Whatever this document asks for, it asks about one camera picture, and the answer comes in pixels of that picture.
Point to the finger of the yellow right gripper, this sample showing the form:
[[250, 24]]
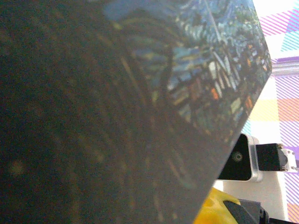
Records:
[[215, 210]]

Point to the starry night painting box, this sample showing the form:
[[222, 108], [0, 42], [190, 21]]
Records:
[[116, 93]]

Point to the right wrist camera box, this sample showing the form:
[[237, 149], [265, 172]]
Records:
[[238, 161]]

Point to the aluminium corner post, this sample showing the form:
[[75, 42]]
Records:
[[285, 67]]

